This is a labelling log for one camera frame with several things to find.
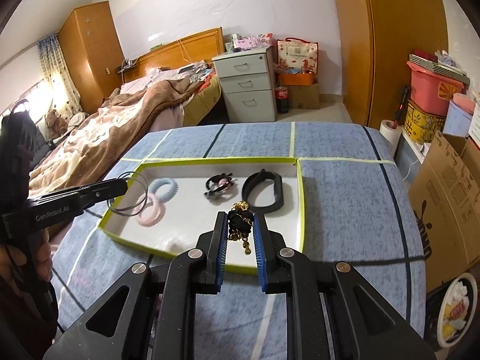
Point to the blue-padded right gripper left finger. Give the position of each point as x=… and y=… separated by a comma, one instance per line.
x=214, y=247

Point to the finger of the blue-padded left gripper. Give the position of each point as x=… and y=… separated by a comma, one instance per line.
x=101, y=191

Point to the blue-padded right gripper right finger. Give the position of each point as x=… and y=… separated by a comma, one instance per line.
x=272, y=272

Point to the grey thin hair bands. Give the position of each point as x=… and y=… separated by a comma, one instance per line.
x=135, y=198

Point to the person's left hand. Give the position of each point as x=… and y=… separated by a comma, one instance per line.
x=43, y=257

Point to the brown blanket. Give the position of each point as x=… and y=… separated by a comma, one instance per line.
x=92, y=149

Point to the teddy bear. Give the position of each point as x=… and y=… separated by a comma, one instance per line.
x=57, y=125

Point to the green-edged white tray box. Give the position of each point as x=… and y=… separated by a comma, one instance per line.
x=189, y=213

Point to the black wristband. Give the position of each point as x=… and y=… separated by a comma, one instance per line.
x=254, y=190

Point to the floral curtain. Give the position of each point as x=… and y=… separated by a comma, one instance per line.
x=66, y=98

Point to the pink bed sheet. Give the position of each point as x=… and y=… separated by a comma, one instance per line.
x=190, y=112

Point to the tall wooden cupboard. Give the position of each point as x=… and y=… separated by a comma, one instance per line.
x=92, y=52

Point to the cardboard box under bag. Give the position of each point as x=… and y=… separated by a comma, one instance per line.
x=304, y=97

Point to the cola bottle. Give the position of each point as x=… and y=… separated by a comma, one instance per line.
x=282, y=99

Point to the white paper roll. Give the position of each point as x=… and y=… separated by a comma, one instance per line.
x=391, y=132

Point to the orange box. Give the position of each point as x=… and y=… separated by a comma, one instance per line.
x=297, y=79

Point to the grey drawer cabinet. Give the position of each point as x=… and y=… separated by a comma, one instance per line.
x=247, y=83

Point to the large printed cardboard box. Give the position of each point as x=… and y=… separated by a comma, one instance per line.
x=445, y=201

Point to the wooden bed headboard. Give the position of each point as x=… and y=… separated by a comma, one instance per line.
x=203, y=46

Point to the round tray with items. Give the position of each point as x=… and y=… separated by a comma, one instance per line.
x=457, y=310

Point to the yellow patterned tin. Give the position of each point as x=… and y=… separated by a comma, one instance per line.
x=421, y=126

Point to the red patterned gift bag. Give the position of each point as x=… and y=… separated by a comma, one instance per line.
x=296, y=53

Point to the pink plastic bucket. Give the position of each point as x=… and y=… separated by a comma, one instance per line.
x=431, y=91

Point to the wooden wardrobe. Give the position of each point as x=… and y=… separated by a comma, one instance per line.
x=377, y=36

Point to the black hair tie pink bead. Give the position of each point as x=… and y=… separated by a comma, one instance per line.
x=218, y=184

